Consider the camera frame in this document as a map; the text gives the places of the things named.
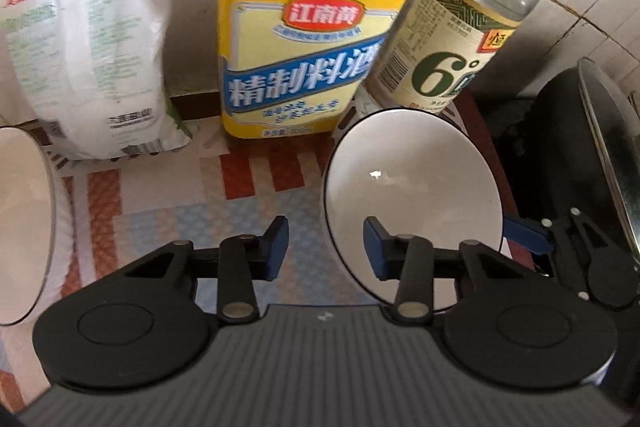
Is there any white ribbed bowl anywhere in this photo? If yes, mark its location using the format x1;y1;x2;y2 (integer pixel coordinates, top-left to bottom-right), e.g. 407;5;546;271
0;127;74;326
321;108;510;305

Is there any black wok with glass lid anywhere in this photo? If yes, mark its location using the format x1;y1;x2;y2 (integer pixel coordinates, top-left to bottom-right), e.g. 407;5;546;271
495;58;639;256

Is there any striped patchwork table mat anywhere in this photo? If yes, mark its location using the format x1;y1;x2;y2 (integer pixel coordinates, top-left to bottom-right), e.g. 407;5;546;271
0;85;536;413

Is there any yellow label cooking wine bottle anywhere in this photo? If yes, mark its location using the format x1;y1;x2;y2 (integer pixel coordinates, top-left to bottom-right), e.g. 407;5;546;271
218;0;406;140

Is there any clear white vinegar bottle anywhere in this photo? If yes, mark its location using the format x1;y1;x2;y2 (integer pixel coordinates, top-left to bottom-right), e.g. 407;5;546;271
363;0;540;114

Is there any white plastic seasoning bag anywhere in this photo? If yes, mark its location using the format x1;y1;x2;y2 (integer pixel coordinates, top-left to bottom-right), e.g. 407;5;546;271
1;0;192;159

